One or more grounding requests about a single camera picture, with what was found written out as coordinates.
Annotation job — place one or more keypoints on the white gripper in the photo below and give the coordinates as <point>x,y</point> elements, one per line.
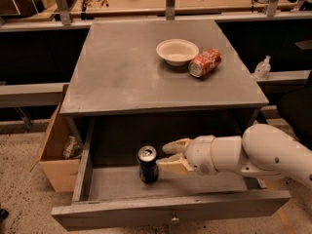
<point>201,154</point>

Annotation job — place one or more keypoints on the blue pepsi can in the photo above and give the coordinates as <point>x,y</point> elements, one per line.
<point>146,158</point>

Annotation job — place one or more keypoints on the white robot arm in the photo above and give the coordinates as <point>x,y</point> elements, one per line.
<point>262,151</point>

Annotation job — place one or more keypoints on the metal drawer knob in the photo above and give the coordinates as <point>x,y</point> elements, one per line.
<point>174,219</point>

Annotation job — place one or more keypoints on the open grey top drawer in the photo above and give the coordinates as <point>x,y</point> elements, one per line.
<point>109,193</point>

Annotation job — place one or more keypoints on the orange soda can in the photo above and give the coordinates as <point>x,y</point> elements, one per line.
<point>204,63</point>

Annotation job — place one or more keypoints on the grey cabinet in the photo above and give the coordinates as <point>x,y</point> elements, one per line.
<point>136,98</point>

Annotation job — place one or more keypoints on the white paper bowl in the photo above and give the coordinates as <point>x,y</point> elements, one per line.
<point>177,52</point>

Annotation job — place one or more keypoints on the crumpled wrapper in box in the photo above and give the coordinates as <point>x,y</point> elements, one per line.
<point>71,149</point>

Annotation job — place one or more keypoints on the cardboard box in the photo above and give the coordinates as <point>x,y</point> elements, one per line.
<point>60,172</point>

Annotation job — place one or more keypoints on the clear sanitizer bottle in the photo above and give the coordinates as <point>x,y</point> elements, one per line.
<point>262,69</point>

